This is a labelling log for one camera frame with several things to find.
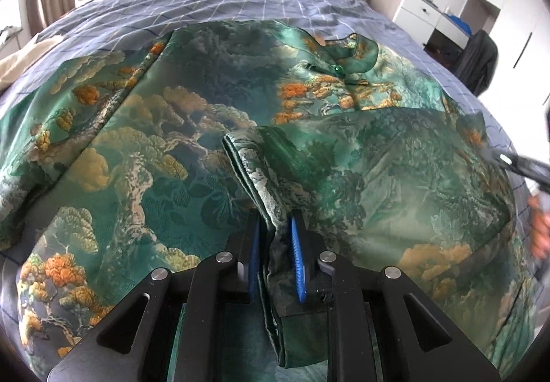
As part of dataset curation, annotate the blue cloth item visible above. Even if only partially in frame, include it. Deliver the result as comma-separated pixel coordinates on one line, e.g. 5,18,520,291
447,14,474,37

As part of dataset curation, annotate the person's right hand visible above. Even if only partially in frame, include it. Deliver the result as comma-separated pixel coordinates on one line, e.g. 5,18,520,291
528,193,550,262

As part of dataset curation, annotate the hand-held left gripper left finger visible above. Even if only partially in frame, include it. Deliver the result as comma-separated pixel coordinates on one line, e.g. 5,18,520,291
45,211,264,382

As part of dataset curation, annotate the beige fleece robe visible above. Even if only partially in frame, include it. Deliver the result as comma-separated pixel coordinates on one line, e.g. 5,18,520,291
0,36,63,87

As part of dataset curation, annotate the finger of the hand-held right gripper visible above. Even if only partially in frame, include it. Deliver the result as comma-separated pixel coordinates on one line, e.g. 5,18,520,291
481,145,550,194

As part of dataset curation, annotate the black jacket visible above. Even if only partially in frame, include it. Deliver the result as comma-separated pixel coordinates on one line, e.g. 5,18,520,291
454,30,499,97

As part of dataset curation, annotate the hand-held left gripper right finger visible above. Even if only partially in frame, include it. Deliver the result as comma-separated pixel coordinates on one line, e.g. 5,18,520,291
289,214,503,382

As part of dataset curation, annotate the white desk with drawers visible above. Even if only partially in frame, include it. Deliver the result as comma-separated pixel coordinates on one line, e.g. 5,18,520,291
370,0,474,50

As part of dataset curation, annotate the green patterned silk garment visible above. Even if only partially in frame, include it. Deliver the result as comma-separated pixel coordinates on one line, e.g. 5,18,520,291
0,19,542,382

